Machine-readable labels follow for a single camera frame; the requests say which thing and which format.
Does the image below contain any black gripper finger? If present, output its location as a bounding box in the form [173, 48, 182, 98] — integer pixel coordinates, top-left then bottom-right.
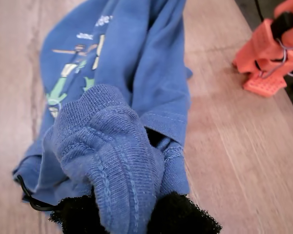
[48, 195, 107, 234]
[148, 192, 222, 234]

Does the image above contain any blue printed T-shirt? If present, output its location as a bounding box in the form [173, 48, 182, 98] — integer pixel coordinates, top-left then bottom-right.
[12, 0, 193, 234]

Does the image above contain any orange perforated arm base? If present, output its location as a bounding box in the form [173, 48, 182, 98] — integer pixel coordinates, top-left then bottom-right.
[232, 20, 293, 98]

